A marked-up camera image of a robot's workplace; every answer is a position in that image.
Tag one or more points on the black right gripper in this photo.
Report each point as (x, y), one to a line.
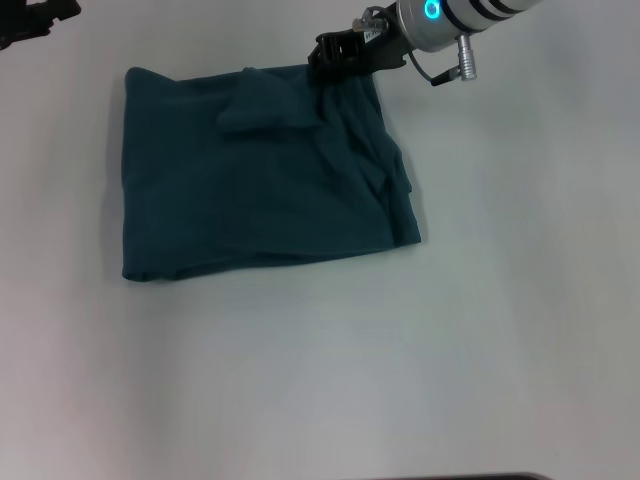
(382, 47)

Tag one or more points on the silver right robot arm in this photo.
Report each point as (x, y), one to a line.
(495, 10)

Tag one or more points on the small silver metal fitting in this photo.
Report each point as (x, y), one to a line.
(370, 24)

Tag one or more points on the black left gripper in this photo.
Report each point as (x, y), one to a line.
(25, 20)

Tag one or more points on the teal blue printed t-shirt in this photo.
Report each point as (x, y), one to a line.
(275, 190)

